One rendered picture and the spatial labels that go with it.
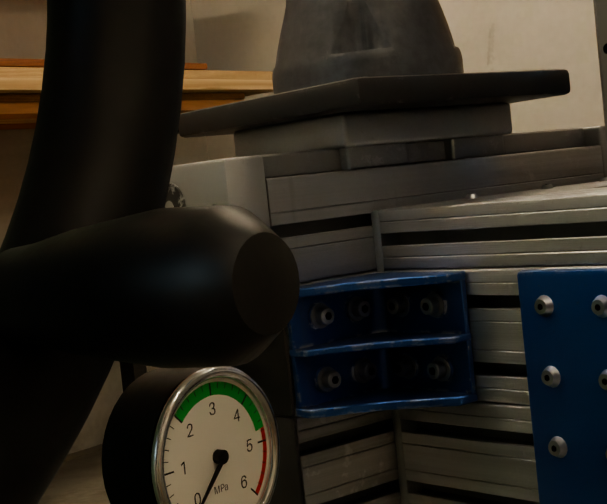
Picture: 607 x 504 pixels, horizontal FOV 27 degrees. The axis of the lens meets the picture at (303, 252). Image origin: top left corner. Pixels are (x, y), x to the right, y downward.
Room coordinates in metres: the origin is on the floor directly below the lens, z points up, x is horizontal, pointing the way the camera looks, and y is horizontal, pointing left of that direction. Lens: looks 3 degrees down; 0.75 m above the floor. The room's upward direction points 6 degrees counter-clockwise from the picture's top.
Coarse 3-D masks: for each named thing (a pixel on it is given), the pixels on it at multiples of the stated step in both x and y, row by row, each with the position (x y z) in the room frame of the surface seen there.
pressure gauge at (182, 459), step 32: (160, 384) 0.43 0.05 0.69; (192, 384) 0.42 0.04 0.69; (224, 384) 0.43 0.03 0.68; (256, 384) 0.44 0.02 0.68; (128, 416) 0.42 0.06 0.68; (160, 416) 0.41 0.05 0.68; (192, 416) 0.42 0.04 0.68; (224, 416) 0.43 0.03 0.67; (256, 416) 0.45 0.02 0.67; (128, 448) 0.41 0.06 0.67; (160, 448) 0.41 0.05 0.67; (192, 448) 0.42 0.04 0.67; (224, 448) 0.43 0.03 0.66; (256, 448) 0.44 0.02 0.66; (128, 480) 0.41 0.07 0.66; (160, 480) 0.40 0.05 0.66; (192, 480) 0.42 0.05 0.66; (224, 480) 0.43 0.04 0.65; (256, 480) 0.44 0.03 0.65
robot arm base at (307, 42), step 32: (288, 0) 0.98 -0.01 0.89; (320, 0) 0.95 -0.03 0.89; (352, 0) 0.94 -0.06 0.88; (384, 0) 0.94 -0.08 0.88; (416, 0) 0.95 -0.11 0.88; (288, 32) 0.97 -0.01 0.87; (320, 32) 0.94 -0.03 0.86; (352, 32) 0.94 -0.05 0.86; (384, 32) 0.93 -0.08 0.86; (416, 32) 0.94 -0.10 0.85; (448, 32) 0.97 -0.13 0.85; (288, 64) 0.96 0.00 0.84; (320, 64) 0.93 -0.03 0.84; (352, 64) 0.93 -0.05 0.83; (384, 64) 0.92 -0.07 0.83; (416, 64) 0.93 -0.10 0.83; (448, 64) 0.95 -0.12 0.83
